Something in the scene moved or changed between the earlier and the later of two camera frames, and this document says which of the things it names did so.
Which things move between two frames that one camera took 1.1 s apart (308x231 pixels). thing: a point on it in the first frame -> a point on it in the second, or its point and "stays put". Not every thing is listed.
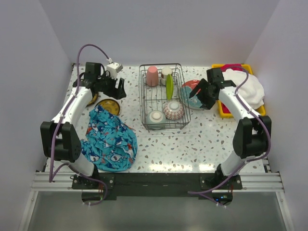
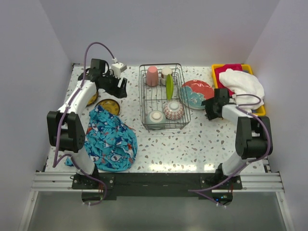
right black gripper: (206, 103) -> (208, 103)
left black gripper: (118, 93) stays put
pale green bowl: (156, 119) stays put
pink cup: (152, 76) stays put
